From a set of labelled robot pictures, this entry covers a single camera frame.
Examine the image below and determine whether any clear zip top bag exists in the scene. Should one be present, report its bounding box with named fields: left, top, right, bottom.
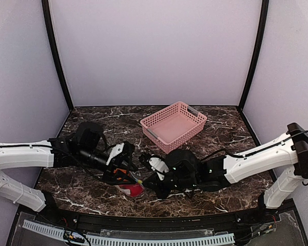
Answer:
left=114, top=172, right=144, bottom=197

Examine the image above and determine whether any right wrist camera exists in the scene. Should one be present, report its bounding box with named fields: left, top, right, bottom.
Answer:
left=139, top=153, right=170, bottom=181

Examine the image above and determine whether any left black corner post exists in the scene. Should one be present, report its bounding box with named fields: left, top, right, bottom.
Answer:
left=41, top=0, right=74, bottom=112

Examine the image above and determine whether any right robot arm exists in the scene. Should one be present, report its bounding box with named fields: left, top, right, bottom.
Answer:
left=139, top=122, right=308, bottom=211

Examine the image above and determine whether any black corner post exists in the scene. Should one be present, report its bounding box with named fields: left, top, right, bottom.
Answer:
left=238, top=0, right=270, bottom=112
left=41, top=0, right=74, bottom=112

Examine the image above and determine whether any red toy fruit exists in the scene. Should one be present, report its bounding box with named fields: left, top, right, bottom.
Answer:
left=124, top=184, right=144, bottom=197

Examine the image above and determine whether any white slotted cable duct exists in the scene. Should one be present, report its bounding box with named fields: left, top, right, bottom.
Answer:
left=22, top=219, right=235, bottom=245

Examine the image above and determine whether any black front frame rail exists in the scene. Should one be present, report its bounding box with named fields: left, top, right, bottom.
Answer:
left=36, top=209, right=279, bottom=234

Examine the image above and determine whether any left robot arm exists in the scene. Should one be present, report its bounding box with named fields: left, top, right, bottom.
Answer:
left=0, top=122, right=143, bottom=213

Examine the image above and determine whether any orange toy fruit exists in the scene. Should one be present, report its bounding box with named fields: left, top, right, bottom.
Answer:
left=113, top=169, right=127, bottom=180

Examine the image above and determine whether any clear acrylic plate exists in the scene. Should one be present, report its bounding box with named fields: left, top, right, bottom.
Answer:
left=100, top=229, right=214, bottom=240

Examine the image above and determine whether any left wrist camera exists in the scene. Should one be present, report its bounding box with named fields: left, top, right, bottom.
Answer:
left=106, top=141, right=135, bottom=168

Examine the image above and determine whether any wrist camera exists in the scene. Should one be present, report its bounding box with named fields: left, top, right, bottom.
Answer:
left=139, top=153, right=170, bottom=181
left=106, top=141, right=135, bottom=168

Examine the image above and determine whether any pink plastic basket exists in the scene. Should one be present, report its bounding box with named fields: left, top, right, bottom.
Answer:
left=140, top=101, right=207, bottom=154

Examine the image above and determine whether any right black corner post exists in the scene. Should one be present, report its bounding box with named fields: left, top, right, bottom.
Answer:
left=238, top=0, right=270, bottom=112

